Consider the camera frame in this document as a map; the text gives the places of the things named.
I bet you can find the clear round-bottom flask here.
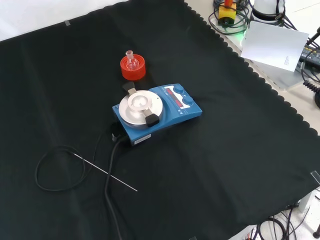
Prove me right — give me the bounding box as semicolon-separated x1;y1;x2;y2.
125;50;139;71

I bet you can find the blue-base heater, steel plate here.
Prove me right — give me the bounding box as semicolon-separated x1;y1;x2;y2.
111;82;203;147

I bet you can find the black bench cloth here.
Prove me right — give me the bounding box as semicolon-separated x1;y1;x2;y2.
0;0;320;240

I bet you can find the thin metal probe rod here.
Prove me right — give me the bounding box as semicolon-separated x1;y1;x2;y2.
74;153;139;193

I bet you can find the yellow stop button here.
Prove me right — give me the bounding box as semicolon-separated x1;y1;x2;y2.
217;0;238;26

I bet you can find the grey metal platform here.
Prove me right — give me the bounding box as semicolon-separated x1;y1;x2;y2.
246;58;308;91

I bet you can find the pale board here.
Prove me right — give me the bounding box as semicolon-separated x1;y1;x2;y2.
240;20;310;73

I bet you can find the black power adapter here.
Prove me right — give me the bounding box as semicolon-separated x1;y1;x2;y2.
299;44;320;65

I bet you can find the orange flask support ring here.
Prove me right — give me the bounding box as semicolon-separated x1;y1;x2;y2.
120;55;147;81

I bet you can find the thick black power cable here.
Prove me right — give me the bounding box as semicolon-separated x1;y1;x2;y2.
104;135;131;240

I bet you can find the black cable bundle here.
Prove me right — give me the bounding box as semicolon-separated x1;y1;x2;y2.
208;0;251;36
249;208;311;240

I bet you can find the black coiled cable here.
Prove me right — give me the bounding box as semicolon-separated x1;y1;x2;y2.
302;81;320;95

